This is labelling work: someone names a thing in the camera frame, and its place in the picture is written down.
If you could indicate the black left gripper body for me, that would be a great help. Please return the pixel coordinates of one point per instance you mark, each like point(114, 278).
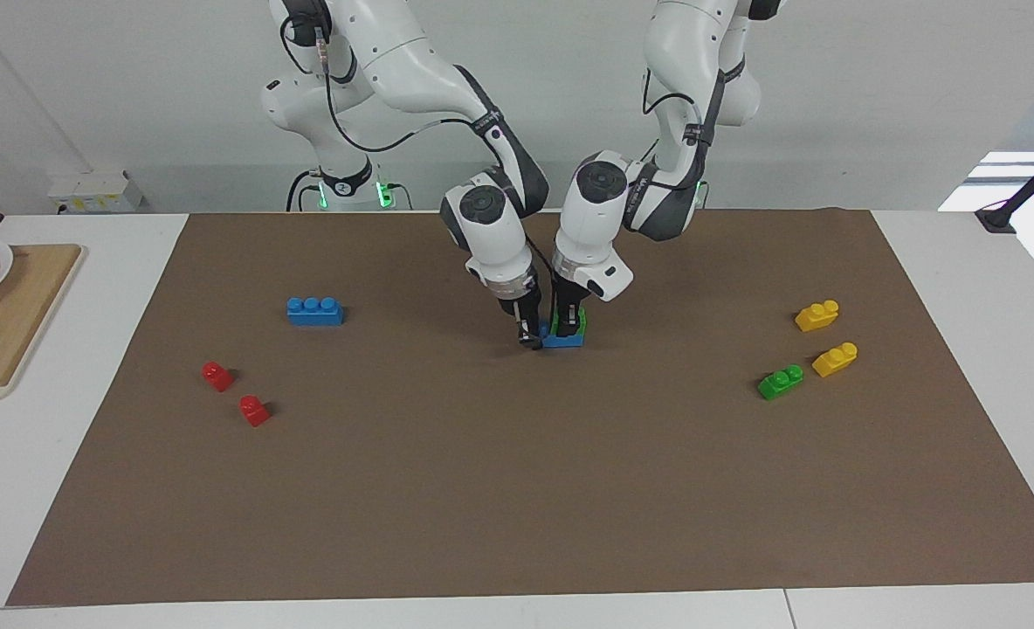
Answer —
point(569, 293)

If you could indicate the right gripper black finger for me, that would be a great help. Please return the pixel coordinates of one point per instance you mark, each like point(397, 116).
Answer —
point(531, 336)

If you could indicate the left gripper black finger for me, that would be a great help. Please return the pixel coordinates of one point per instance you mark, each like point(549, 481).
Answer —
point(568, 321)

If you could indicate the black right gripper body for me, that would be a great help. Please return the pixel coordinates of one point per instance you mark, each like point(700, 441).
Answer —
point(523, 306)

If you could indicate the green two-stud block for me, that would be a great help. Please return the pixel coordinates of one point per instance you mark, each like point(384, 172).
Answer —
point(583, 321)
point(780, 383)

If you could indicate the blue three-stud brick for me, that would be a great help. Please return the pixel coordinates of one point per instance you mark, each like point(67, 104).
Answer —
point(314, 313)
point(569, 342)

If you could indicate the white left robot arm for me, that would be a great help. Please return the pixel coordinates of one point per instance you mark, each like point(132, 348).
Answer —
point(591, 227)

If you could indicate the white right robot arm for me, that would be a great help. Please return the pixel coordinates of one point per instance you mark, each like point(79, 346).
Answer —
point(491, 236)

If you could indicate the brown table mat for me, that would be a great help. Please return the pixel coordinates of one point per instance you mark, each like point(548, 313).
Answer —
point(526, 454)

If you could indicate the yellow two-stud block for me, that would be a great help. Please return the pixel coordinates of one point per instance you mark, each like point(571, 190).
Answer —
point(816, 316)
point(835, 360)

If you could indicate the red single-stud block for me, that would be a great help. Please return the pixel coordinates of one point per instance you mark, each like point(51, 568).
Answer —
point(217, 376)
point(254, 411)

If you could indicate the white power strip box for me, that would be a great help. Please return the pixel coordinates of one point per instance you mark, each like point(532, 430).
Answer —
point(93, 192)

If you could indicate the black clamp stand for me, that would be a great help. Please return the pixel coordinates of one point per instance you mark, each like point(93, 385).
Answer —
point(1028, 188)

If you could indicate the wooden cutting board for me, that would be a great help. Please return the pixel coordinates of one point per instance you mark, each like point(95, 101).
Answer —
point(10, 332)

